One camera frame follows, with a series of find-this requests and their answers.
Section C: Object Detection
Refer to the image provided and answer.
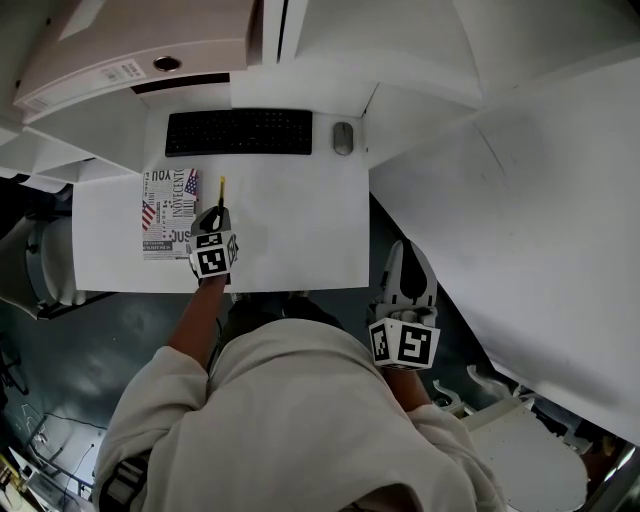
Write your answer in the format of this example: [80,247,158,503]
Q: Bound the white ornate furniture piece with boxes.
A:
[431,376,589,512]

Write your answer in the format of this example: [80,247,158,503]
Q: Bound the person's dark trousers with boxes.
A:
[218,296,347,347]

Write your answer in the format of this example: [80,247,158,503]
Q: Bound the grey office chair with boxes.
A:
[0,213,117,322]

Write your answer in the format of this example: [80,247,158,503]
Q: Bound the black and white strap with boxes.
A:
[98,451,152,512]

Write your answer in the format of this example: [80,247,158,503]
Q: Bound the person's right forearm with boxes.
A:
[381,366,434,414]

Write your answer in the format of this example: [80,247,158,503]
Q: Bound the white desk with shelf unit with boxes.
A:
[0,0,640,294]

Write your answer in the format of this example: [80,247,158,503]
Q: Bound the person's beige sweater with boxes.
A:
[91,318,507,512]

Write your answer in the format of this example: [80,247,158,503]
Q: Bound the beige file binder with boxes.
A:
[11,0,264,124]

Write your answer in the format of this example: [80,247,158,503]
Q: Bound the printed flag pattern book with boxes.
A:
[140,168,200,262]

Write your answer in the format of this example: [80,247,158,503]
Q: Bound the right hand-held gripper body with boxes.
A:
[367,303,443,373]

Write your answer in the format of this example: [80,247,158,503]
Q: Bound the person's left forearm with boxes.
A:
[166,276,232,372]

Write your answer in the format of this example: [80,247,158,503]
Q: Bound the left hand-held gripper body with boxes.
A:
[188,228,244,281]

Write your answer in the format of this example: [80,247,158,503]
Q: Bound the black floor cable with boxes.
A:
[43,411,109,497]

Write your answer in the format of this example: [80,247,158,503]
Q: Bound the black keyboard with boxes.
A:
[164,108,315,159]

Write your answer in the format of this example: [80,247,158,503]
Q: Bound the grey computer mouse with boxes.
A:
[332,120,355,157]

